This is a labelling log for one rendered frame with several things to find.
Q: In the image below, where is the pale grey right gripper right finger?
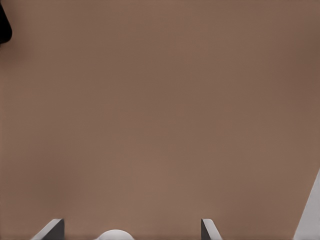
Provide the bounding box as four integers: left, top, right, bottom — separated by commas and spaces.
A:
201, 218, 223, 240

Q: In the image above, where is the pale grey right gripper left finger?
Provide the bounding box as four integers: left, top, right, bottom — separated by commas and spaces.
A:
31, 218, 66, 240

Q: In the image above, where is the pale grey storage box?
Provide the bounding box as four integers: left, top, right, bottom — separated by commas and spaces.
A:
292, 168, 320, 240

